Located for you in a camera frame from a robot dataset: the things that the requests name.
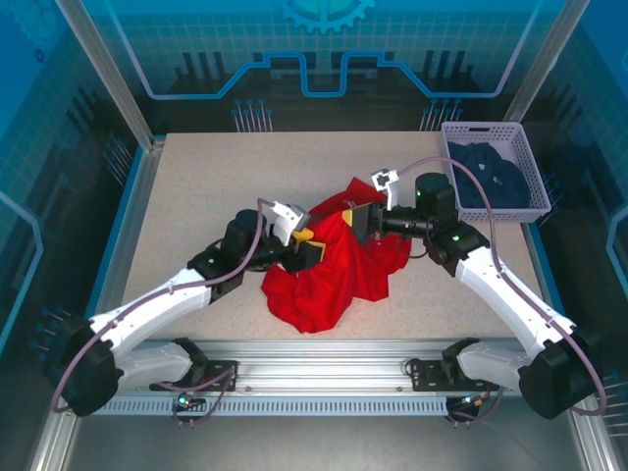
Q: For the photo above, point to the red printed t-shirt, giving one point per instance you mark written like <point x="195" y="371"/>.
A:
<point x="333" y="284"/>

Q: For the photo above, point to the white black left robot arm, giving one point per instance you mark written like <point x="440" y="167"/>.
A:
<point x="147" y="309"/>

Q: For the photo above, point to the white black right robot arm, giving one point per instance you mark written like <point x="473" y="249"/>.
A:
<point x="500" y="299"/>

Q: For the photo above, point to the navy blue garment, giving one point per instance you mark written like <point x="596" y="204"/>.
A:
<point x="500" y="181"/>

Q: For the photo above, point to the lavender plastic basket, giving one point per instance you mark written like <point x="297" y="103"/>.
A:
<point x="535" y="176"/>

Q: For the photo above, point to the blue table edge trim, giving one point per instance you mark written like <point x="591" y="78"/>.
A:
<point x="130" y="196"/>
<point x="540" y="255"/>

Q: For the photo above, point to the small lit electronics module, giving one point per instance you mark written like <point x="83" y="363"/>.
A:
<point x="471" y="401"/>
<point x="185" y="400"/>

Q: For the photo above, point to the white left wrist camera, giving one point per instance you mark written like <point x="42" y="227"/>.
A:
<point x="289" y="216"/>

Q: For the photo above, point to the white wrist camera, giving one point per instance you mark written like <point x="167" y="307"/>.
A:
<point x="384" y="179"/>
<point x="289" y="216"/>

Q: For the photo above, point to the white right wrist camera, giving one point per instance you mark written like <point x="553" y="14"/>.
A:
<point x="384" y="179"/>

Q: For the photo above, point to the aluminium table side rail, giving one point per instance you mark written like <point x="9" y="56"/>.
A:
<point x="149" y="172"/>

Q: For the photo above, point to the aluminium front frame rail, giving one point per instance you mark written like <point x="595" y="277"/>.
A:
<point x="319" y="363"/>

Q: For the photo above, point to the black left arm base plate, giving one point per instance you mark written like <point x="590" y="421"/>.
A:
<point x="223" y="368"/>

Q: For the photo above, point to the aluminium enclosure post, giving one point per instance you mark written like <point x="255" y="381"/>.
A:
<point x="112" y="73"/>
<point x="545" y="64"/>

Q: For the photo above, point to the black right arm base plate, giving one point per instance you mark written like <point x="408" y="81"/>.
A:
<point x="426" y="375"/>

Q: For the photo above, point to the aluminium lower frame bar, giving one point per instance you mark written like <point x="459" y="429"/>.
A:
<point x="49" y="446"/>
<point x="598" y="446"/>

